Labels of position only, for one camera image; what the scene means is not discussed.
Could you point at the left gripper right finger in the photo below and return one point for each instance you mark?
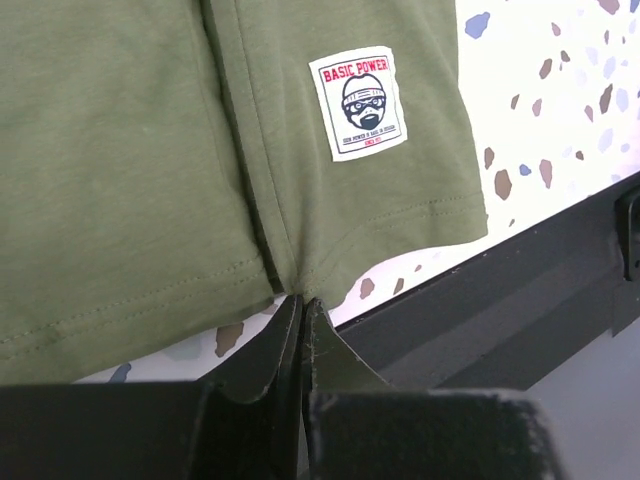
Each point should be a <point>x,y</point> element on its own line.
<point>329,364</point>

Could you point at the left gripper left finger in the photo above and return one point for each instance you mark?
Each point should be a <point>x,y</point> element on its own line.
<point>249,373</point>

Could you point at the olive green tank top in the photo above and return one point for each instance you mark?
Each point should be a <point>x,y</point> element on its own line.
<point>169,167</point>

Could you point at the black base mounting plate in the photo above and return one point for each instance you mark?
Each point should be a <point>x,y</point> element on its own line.
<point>512,314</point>

